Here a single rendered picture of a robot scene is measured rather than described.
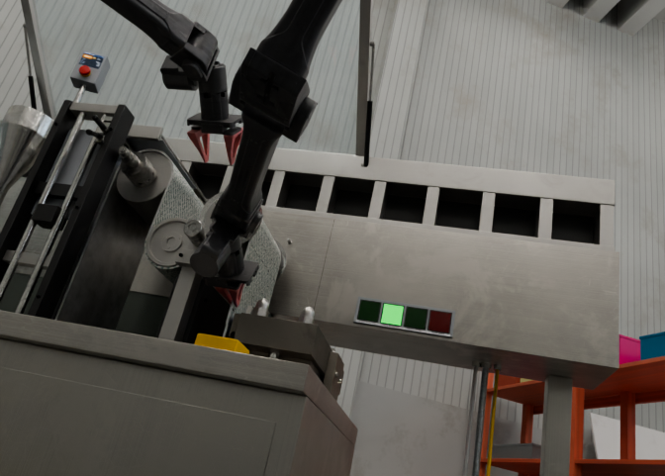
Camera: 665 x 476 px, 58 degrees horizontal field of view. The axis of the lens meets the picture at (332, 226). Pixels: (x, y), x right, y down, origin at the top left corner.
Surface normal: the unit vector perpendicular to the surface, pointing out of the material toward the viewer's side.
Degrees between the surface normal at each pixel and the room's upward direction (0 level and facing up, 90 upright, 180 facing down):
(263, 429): 90
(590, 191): 90
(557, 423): 90
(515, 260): 90
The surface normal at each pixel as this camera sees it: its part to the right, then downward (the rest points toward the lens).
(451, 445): 0.26, -0.36
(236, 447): -0.15, -0.44
